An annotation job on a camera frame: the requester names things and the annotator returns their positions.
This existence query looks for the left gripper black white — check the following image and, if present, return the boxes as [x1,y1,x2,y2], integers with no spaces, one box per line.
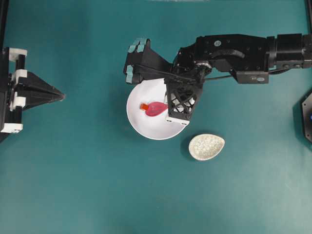
[0,47,65,134]

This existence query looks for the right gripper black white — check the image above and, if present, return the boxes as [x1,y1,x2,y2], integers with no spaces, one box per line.
[163,78,203,125]

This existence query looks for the pink plastic spoon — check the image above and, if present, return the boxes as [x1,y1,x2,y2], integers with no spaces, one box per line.
[145,102,168,117]

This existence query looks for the small red block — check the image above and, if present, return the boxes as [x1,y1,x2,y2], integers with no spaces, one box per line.
[140,103,149,111]

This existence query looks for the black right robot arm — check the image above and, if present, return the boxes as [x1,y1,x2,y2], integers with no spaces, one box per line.
[166,34,312,125]

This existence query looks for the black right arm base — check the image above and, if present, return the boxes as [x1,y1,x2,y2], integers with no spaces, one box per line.
[292,90,312,146]

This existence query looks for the white round bowl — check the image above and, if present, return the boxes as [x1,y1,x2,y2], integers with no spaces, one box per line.
[126,79,186,140]

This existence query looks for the speckled ceramic spoon rest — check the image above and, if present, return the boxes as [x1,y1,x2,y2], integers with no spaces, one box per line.
[189,134,225,161]

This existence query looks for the black camera cable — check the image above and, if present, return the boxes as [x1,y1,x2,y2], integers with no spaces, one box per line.
[135,63,288,81]

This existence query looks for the black wrist camera teal pads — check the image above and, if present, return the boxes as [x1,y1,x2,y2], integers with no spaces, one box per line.
[123,38,172,85]

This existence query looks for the black frame post left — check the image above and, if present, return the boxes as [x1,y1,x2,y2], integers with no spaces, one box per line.
[0,0,9,50]

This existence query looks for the black frame post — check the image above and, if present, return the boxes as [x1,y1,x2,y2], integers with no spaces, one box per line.
[304,0,312,34]
[0,0,9,50]

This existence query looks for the black frame post right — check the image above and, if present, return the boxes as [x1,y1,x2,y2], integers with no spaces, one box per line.
[304,0,312,34]

